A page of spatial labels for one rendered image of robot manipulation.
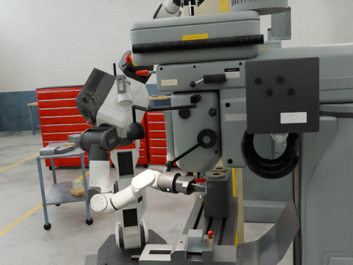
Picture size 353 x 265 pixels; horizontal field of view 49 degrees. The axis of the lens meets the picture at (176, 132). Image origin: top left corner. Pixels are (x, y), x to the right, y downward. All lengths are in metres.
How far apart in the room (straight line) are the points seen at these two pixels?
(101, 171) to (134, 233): 0.73
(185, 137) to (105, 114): 0.51
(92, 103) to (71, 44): 9.87
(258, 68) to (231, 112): 0.31
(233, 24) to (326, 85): 0.37
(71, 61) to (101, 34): 1.21
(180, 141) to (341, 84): 0.59
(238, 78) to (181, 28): 0.26
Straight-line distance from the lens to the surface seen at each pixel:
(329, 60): 1.39
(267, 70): 1.11
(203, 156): 1.44
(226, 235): 1.75
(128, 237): 2.43
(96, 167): 1.76
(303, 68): 1.12
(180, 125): 1.43
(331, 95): 1.40
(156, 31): 1.40
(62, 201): 4.52
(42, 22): 12.13
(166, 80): 1.40
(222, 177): 1.89
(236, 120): 1.38
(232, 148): 1.40
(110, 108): 1.83
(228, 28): 1.36
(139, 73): 1.64
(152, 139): 6.36
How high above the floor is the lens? 1.73
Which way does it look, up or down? 10 degrees down
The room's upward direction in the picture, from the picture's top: 4 degrees counter-clockwise
